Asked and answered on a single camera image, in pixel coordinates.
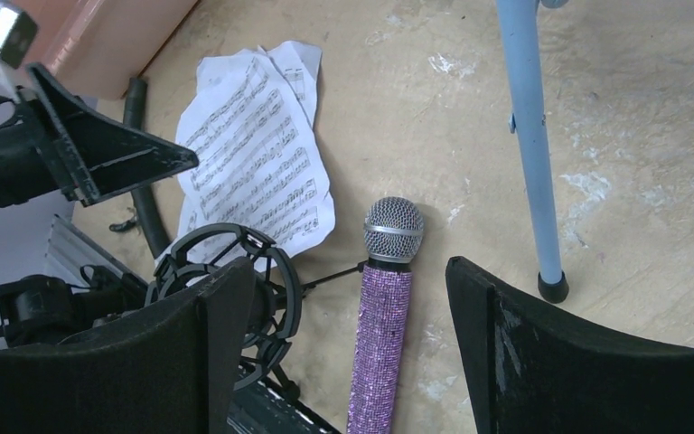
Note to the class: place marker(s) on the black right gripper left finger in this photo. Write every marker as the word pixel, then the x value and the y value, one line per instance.
pixel 137 374

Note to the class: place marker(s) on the translucent pink storage box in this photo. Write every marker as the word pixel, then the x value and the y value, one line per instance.
pixel 93 48

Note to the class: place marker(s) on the sheet music page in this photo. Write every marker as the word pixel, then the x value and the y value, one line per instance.
pixel 259 164
pixel 299 63

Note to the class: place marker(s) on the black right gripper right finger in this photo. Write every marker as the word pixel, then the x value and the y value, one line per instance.
pixel 532 367

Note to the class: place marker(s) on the black pliers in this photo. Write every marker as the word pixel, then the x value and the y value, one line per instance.
pixel 126 225

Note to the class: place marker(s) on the light blue music stand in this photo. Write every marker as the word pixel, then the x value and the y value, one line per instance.
pixel 520 42

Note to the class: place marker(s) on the black microphone shock mount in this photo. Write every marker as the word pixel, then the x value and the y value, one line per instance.
pixel 249 301

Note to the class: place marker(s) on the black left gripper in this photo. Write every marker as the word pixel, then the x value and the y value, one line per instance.
pixel 70 147

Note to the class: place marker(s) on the purple glitter microphone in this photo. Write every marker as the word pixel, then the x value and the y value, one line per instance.
pixel 393 232

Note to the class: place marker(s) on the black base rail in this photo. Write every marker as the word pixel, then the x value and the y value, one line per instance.
pixel 262 407

